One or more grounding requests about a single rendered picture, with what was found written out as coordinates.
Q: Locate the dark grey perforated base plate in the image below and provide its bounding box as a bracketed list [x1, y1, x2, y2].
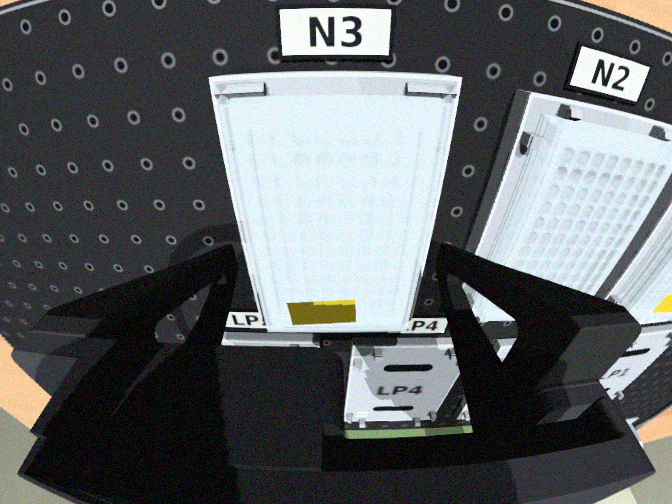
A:
[0, 0, 672, 349]

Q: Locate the white control panel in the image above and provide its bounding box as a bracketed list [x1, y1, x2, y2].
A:
[625, 402, 672, 448]

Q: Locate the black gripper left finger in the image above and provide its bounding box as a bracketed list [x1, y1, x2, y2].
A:
[31, 244, 238, 345]

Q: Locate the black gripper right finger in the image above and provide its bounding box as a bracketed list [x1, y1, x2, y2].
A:
[435, 243, 642, 432]

